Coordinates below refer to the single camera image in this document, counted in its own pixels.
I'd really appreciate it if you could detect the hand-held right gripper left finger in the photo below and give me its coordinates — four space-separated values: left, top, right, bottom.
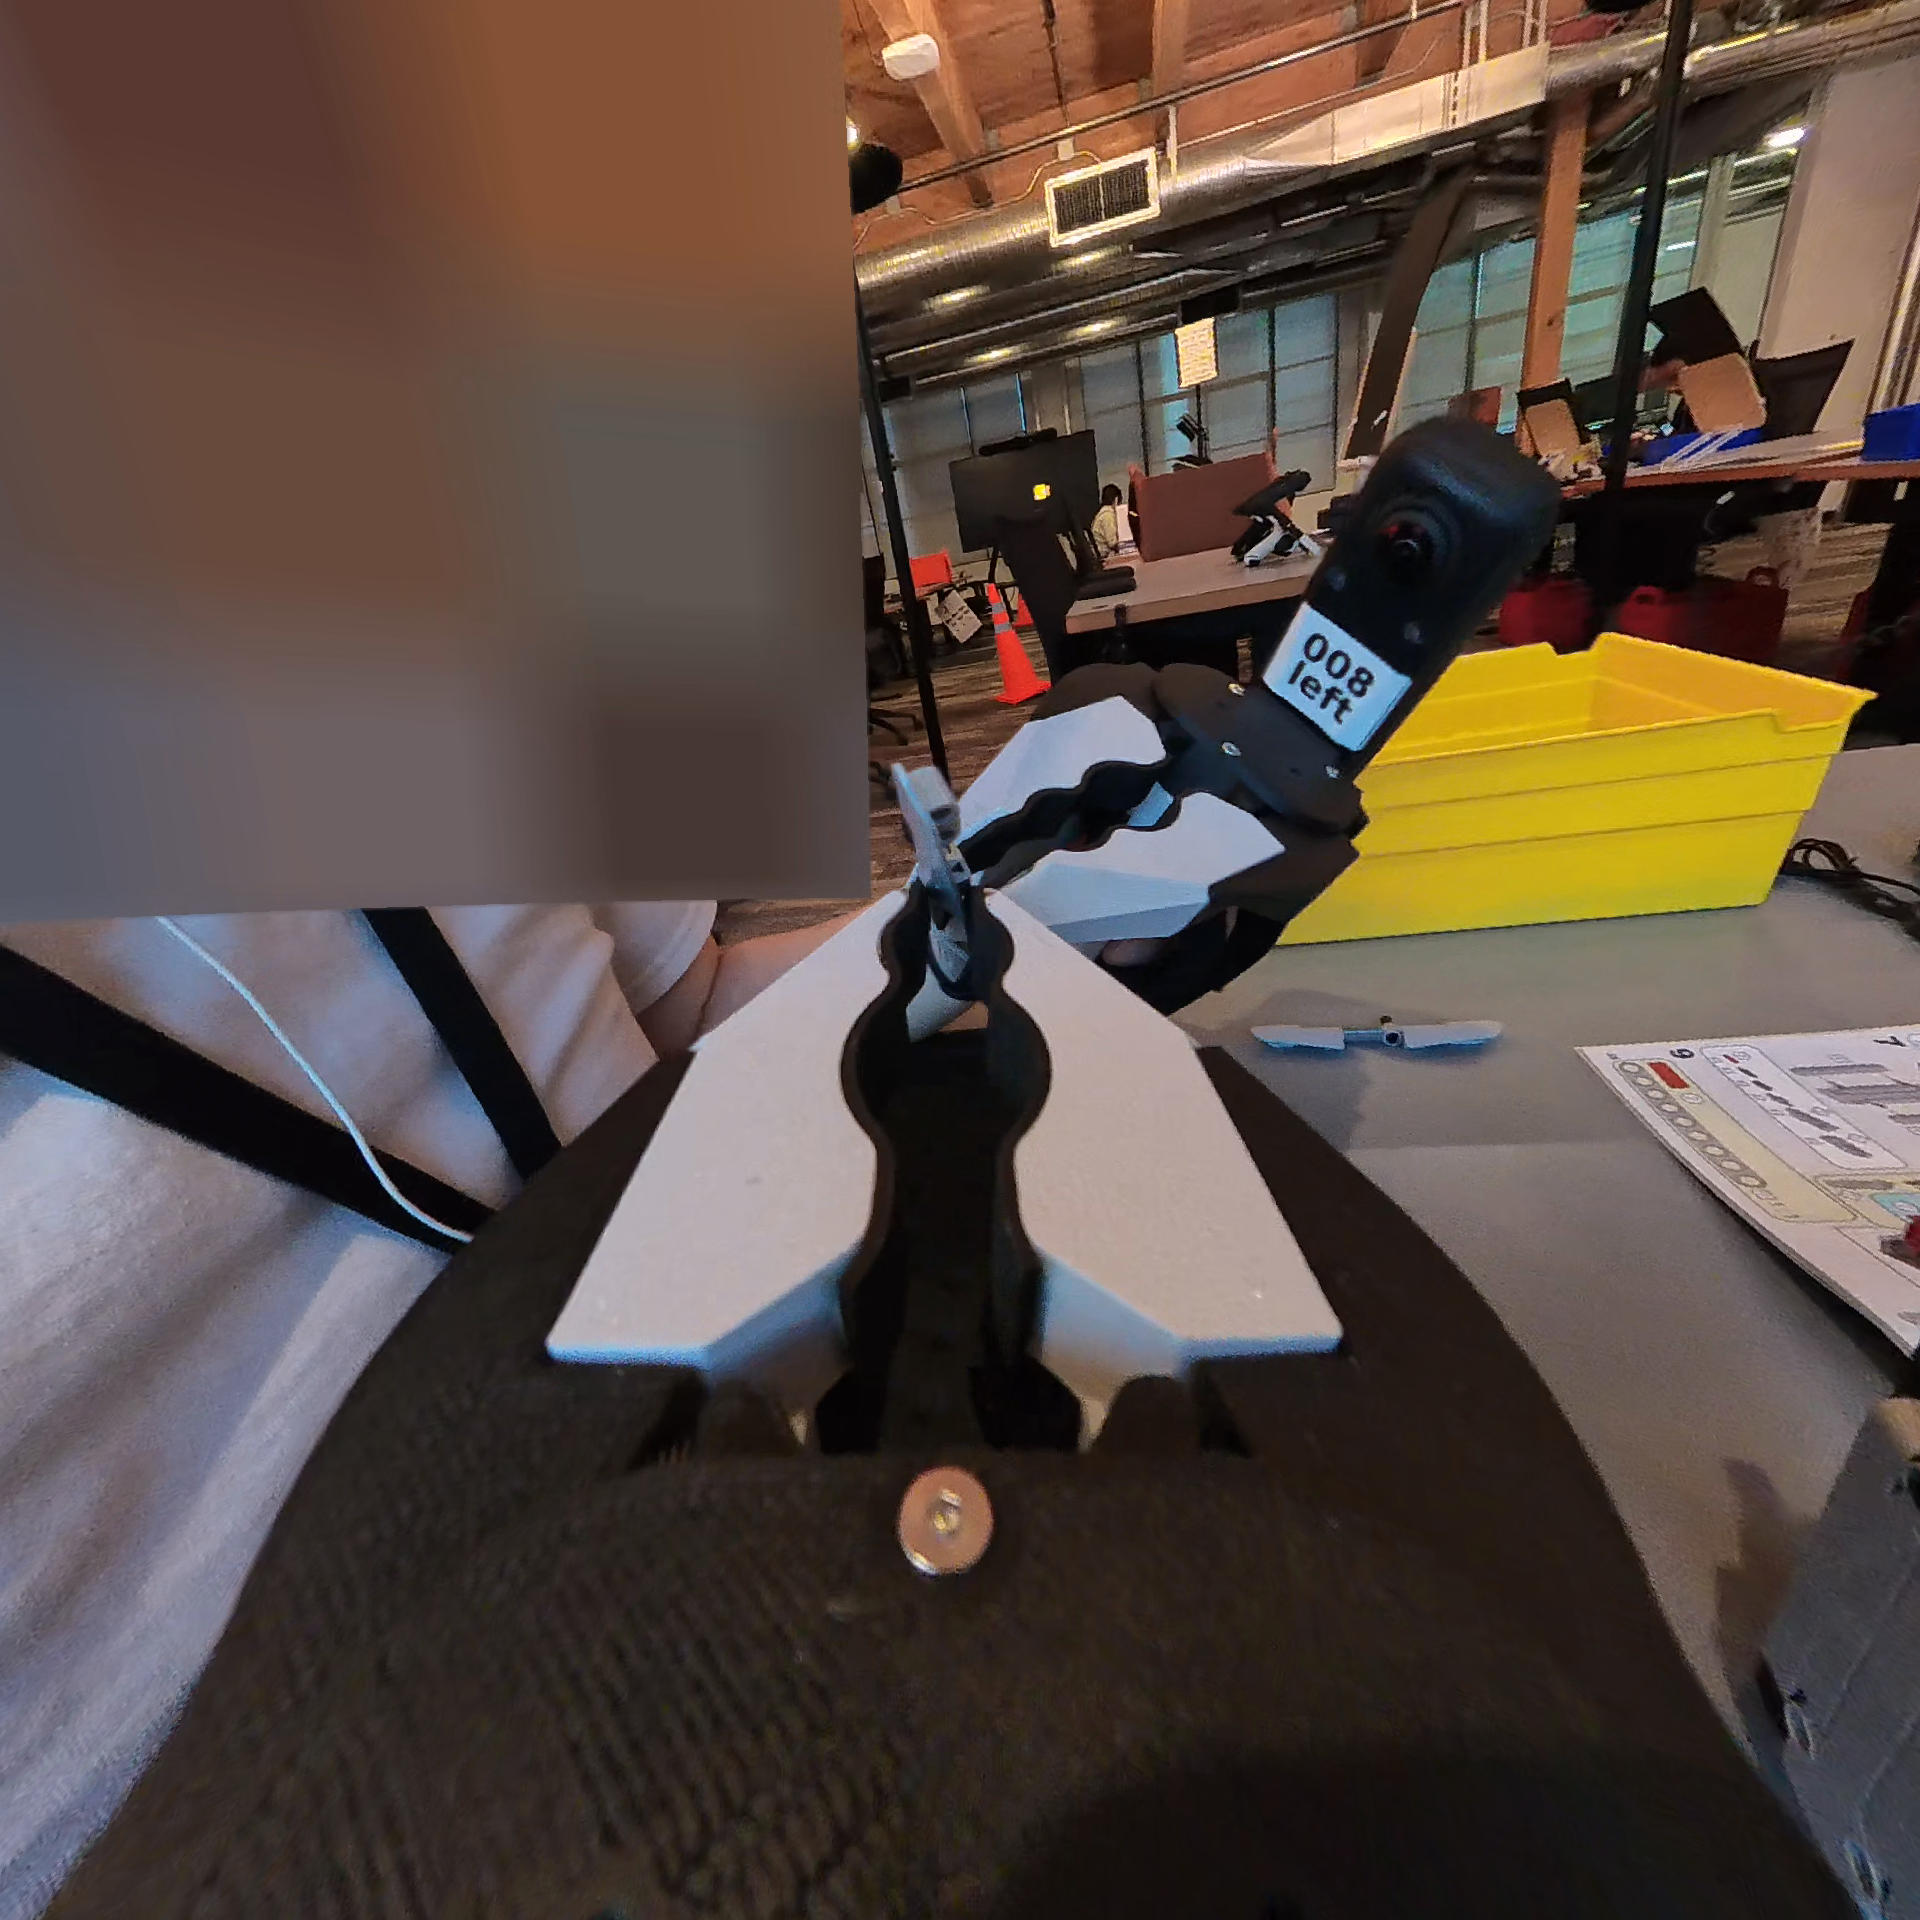
543 886 924 1455

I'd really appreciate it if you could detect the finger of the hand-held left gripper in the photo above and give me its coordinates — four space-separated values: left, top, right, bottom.
982 786 1290 944
950 696 1178 875

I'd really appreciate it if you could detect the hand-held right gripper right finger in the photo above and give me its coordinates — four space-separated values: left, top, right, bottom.
970 886 1345 1455

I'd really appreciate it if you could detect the small grey building beam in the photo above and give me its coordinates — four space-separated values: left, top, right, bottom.
890 759 994 1041

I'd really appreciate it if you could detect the person's left forearm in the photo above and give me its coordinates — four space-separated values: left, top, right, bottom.
638 904 905 1058

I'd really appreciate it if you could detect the grey desk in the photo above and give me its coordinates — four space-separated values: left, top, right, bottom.
1170 744 1920 1728

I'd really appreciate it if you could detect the orange traffic cone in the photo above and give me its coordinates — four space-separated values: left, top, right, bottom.
982 583 1054 708

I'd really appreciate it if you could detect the spare hand-held gripper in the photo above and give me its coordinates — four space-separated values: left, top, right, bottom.
1232 470 1324 570

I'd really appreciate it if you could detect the grey office table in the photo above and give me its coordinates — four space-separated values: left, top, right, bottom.
1062 543 1325 682

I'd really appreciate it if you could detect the brown partition panel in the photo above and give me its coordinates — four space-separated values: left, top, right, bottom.
1126 451 1277 558

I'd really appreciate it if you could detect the black monitor on stand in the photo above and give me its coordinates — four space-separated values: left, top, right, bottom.
949 431 1105 606

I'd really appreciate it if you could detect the yellow plastic bin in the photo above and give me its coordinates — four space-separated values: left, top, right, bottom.
1279 632 1879 948

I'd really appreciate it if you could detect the black tripod pole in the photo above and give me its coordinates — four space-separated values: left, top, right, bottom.
846 140 956 784

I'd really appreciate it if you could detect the cardboard box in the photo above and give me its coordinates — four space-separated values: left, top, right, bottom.
1671 353 1769 439

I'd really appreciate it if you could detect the black stand pole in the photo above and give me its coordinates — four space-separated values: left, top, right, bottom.
1586 0 1700 641

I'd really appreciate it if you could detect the white ceiling air vent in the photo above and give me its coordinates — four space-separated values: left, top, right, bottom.
1045 150 1162 250

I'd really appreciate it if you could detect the person in white shirt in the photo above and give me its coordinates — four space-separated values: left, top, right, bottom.
0 902 725 1920

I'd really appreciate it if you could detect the printed instruction sheet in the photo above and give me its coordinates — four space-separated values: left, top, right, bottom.
1577 1027 1920 1355

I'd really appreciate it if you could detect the grey plastic robot assembly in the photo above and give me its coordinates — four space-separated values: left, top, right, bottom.
1746 1395 1920 1920

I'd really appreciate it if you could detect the black harness strap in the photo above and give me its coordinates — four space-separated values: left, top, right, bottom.
0 944 500 1251
358 905 567 1183

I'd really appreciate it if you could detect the thin white cable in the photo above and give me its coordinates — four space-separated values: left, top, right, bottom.
156 918 476 1248

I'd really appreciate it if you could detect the black cable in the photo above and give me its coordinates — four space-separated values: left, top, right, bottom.
1783 836 1920 922

